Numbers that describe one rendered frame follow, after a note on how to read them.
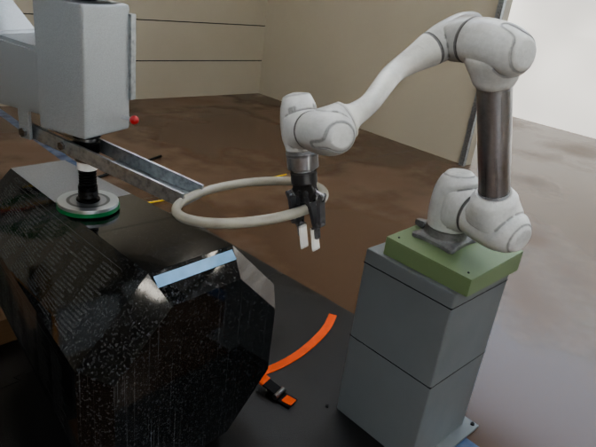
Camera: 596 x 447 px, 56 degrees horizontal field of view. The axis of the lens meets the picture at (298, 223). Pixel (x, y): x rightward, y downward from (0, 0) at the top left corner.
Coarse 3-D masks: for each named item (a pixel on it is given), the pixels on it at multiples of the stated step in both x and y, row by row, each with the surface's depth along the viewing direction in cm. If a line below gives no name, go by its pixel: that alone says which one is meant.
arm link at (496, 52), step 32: (480, 32) 150; (512, 32) 146; (480, 64) 152; (512, 64) 146; (480, 96) 161; (512, 96) 160; (480, 128) 167; (512, 128) 167; (480, 160) 173; (480, 192) 181; (512, 192) 180; (480, 224) 183; (512, 224) 178
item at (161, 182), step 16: (32, 128) 197; (48, 144) 196; (64, 144) 193; (112, 144) 199; (80, 160) 192; (96, 160) 189; (128, 160) 198; (144, 160) 195; (128, 176) 186; (144, 176) 183; (160, 176) 194; (176, 176) 191; (160, 192) 182; (176, 192) 179
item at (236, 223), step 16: (272, 176) 196; (288, 176) 194; (192, 192) 185; (208, 192) 190; (176, 208) 167; (304, 208) 158; (192, 224) 158; (208, 224) 154; (224, 224) 153; (240, 224) 152; (256, 224) 153
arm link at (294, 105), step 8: (288, 96) 148; (296, 96) 147; (304, 96) 148; (288, 104) 148; (296, 104) 147; (304, 104) 147; (312, 104) 148; (280, 112) 151; (288, 112) 148; (296, 112) 147; (304, 112) 145; (280, 120) 151; (288, 120) 147; (296, 120) 144; (280, 128) 152; (288, 128) 147; (288, 136) 148; (288, 144) 150; (296, 144) 147; (288, 152) 153; (296, 152) 151
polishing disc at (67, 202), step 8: (72, 192) 209; (104, 192) 213; (64, 200) 202; (72, 200) 203; (104, 200) 206; (112, 200) 207; (64, 208) 197; (72, 208) 196; (80, 208) 197; (88, 208) 198; (96, 208) 199; (104, 208) 200; (112, 208) 202
